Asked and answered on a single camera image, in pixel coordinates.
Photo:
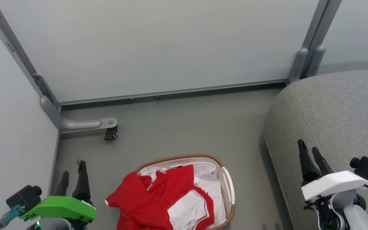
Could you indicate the grey partition post with brackets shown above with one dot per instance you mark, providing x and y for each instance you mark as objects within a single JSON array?
[{"x": 313, "y": 41}]

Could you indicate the grey partition support foot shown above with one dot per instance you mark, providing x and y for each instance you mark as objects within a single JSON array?
[{"x": 75, "y": 124}]

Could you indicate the white basket liner cloth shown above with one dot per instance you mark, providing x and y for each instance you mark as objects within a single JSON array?
[{"x": 208, "y": 179}]

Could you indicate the black caster wheel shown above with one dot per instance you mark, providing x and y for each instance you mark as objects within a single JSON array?
[{"x": 110, "y": 133}]

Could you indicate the red and white shirt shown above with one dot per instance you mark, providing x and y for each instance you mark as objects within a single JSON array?
[{"x": 145, "y": 204}]

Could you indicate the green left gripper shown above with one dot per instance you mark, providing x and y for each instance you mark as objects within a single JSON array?
[{"x": 59, "y": 206}]

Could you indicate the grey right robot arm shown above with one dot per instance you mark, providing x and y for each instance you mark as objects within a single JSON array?
[{"x": 350, "y": 212}]

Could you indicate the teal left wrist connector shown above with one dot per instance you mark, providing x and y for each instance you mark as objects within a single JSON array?
[{"x": 10, "y": 215}]

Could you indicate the white brown-rimmed laundry basket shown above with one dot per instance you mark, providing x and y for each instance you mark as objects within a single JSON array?
[{"x": 228, "y": 188}]

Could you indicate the grey fabric sofa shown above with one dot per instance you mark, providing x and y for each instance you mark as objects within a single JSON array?
[{"x": 340, "y": 118}]

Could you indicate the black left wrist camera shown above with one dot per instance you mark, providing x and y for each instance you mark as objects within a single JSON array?
[{"x": 22, "y": 197}]

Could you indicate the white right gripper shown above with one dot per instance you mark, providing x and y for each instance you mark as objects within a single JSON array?
[{"x": 334, "y": 183}]

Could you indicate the grey partition bottom rail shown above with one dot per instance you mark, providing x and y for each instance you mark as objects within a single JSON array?
[{"x": 171, "y": 92}]

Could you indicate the grey partition post with hinge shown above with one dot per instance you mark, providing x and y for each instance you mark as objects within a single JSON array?
[{"x": 14, "y": 51}]

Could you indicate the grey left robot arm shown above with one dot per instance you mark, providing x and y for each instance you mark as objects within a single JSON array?
[{"x": 51, "y": 224}]

